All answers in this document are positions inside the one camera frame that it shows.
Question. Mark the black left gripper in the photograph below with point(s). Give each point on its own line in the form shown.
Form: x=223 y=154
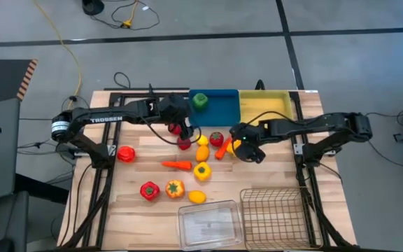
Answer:
x=175 y=108

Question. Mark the red bell pepper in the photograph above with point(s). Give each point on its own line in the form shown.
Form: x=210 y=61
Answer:
x=149 y=191

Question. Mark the black round stand base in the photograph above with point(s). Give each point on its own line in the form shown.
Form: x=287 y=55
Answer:
x=93 y=6

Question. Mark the red strawberry with green top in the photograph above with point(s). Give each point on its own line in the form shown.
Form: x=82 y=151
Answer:
x=184 y=144
x=174 y=129
x=216 y=139

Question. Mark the small yellow lemon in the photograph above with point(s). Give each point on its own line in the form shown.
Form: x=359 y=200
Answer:
x=202 y=140

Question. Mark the black triangular bracket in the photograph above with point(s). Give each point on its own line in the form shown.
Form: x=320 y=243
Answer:
x=256 y=87

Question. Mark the clear plastic container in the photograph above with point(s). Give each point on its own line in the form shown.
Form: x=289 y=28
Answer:
x=238 y=231

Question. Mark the black aluminium table frame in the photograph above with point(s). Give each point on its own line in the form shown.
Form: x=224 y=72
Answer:
x=119 y=105

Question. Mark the blue plastic bin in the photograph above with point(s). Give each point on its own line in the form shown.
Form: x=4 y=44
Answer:
x=219 y=113

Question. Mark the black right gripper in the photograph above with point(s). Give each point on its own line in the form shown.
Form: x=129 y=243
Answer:
x=252 y=134

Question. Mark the orange carrot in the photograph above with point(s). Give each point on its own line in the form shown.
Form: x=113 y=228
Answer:
x=222 y=150
x=178 y=164

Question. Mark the orange mango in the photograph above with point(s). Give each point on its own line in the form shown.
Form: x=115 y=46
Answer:
x=202 y=153

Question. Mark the large black orange-striped mat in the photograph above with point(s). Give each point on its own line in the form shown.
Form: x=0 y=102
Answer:
x=2 y=80

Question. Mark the yellow oval lemon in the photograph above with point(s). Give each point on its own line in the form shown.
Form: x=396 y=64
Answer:
x=197 y=196

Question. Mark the black floor beam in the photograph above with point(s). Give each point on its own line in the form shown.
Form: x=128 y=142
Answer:
x=40 y=189

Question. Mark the red-orange round tomato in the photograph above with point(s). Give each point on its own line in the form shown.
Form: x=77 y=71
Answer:
x=126 y=154

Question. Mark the yellow bell pepper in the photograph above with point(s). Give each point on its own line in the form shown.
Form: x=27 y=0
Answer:
x=232 y=147
x=202 y=171

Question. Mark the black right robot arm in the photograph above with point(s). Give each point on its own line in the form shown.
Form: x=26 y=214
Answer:
x=327 y=122

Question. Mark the black floor bracket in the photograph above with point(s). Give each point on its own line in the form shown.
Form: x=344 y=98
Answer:
x=397 y=137

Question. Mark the silver corner plate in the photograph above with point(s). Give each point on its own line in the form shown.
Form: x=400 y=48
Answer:
x=112 y=150
x=298 y=149

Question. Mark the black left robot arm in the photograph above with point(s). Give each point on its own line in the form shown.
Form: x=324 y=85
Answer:
x=107 y=119

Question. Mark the green bell pepper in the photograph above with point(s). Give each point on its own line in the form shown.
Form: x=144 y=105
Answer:
x=200 y=101

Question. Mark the yellow translucent plastic bin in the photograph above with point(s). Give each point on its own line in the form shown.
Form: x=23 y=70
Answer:
x=264 y=103

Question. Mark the orange bell pepper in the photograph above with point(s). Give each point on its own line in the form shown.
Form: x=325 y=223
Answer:
x=175 y=189

